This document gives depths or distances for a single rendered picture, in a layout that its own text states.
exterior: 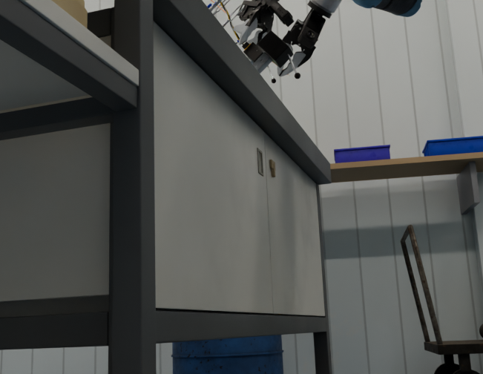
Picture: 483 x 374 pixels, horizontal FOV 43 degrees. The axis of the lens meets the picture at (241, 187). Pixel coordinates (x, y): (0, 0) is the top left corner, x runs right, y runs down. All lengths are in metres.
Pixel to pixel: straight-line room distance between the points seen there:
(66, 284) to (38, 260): 0.05
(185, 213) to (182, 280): 0.10
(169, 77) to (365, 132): 2.99
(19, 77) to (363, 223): 3.15
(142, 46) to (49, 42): 0.18
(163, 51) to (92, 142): 0.18
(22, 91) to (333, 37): 3.44
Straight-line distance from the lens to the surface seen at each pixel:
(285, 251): 1.43
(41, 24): 0.57
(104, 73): 0.65
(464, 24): 4.07
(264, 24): 1.87
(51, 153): 0.85
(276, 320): 1.31
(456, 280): 3.73
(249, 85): 1.15
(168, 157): 0.87
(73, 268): 0.80
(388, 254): 3.70
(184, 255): 0.88
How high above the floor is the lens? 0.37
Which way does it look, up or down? 13 degrees up
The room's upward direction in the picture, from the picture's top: 2 degrees counter-clockwise
